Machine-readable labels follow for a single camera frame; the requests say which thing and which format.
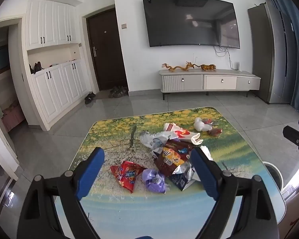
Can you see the white plastic bag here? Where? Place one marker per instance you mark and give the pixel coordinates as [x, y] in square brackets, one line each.
[201, 125]

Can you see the white router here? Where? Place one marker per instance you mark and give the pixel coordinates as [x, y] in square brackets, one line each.
[237, 65]

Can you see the brown snack bag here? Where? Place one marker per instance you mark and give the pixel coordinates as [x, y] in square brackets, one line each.
[170, 158]

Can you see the white round bin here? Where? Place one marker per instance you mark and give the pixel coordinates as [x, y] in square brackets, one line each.
[272, 175]

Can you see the white television cabinet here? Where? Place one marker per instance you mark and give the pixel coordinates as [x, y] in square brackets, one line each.
[209, 81]

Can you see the black handbag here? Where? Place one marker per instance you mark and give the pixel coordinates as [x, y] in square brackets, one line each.
[36, 67]

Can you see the grey and red wrapper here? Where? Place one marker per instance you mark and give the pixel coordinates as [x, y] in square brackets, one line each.
[210, 122]

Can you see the pair of black shoes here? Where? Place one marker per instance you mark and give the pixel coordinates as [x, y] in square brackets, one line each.
[90, 97]

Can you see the red sausage wrapper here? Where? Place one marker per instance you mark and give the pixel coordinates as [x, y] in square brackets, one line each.
[216, 132]

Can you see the dark brown door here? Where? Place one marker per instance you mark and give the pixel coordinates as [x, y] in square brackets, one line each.
[107, 52]

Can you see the blue and white packet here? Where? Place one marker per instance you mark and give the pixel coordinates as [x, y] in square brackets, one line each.
[183, 179]

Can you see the clear printed plastic bag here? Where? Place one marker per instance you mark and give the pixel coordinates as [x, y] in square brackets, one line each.
[155, 140]

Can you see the pair of brown sandals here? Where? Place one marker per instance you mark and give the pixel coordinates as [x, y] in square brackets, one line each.
[118, 91]

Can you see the purple wrapper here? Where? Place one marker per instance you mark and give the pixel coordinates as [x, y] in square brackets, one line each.
[154, 180]

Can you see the grey refrigerator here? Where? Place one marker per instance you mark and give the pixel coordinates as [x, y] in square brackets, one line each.
[271, 54]

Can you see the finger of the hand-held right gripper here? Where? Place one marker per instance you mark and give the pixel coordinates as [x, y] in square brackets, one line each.
[295, 134]

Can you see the wall light switch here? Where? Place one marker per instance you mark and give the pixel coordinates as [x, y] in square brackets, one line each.
[124, 26]

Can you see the small golden dragon figurine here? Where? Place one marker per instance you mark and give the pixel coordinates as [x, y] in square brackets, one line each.
[191, 65]

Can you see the white wall cupboard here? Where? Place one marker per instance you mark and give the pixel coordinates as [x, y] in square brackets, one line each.
[49, 23]

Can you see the golden tiger figurine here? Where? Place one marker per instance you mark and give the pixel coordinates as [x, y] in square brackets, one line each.
[208, 67]

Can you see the white and red paper bag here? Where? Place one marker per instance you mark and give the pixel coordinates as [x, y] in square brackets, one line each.
[183, 133]

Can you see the long golden dragon figurine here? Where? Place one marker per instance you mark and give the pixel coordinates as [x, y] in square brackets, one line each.
[175, 68]

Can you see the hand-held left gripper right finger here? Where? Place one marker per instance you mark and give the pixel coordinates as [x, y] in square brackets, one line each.
[204, 174]

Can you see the black wall television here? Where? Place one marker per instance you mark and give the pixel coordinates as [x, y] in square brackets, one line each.
[190, 21]

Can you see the red snack bag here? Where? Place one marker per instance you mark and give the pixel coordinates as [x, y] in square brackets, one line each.
[125, 175]

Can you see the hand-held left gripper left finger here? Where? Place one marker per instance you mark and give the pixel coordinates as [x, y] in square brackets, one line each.
[89, 174]

